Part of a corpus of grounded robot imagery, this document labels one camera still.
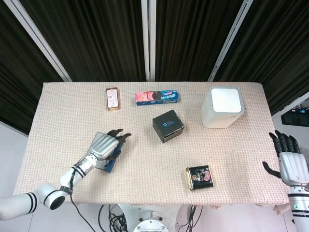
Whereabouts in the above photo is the black background equipment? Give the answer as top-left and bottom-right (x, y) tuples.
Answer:
(281, 99), (309, 126)

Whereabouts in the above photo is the silver aluminium extrusion bar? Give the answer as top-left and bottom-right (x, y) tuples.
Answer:
(4, 0), (72, 82)
(141, 0), (157, 82)
(207, 0), (254, 82)

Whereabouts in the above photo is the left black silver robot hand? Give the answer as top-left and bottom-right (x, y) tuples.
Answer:
(87, 129), (132, 167)

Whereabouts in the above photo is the black pleated curtain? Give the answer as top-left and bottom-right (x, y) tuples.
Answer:
(19, 0), (148, 82)
(0, 0), (65, 136)
(213, 0), (309, 116)
(154, 0), (244, 82)

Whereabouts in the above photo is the black cube cardboard box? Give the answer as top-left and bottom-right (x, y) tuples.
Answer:
(152, 109), (185, 144)

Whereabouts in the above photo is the small brown snack packet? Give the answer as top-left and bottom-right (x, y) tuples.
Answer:
(105, 87), (121, 112)

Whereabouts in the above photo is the black gold luncheon meat can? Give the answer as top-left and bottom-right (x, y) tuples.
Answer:
(185, 165), (215, 191)

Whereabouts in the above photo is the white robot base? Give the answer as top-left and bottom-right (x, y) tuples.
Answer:
(118, 204), (189, 232)

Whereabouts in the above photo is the blue glasses case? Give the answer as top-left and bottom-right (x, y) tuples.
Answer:
(93, 131), (124, 174)

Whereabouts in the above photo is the black cable bundle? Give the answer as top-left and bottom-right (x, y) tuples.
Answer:
(180, 204), (203, 232)
(98, 204), (126, 232)

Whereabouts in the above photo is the white square trash bin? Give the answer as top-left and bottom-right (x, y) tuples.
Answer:
(201, 87), (245, 129)

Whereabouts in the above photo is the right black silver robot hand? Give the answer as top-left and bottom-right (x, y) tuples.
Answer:
(262, 130), (309, 187)

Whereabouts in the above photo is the pink blue cookie box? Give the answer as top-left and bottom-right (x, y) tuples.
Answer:
(135, 89), (181, 106)

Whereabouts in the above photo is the beige woven tablecloth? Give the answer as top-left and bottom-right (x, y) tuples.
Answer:
(13, 81), (292, 216)

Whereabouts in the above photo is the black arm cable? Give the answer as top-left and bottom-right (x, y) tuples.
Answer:
(59, 163), (97, 232)

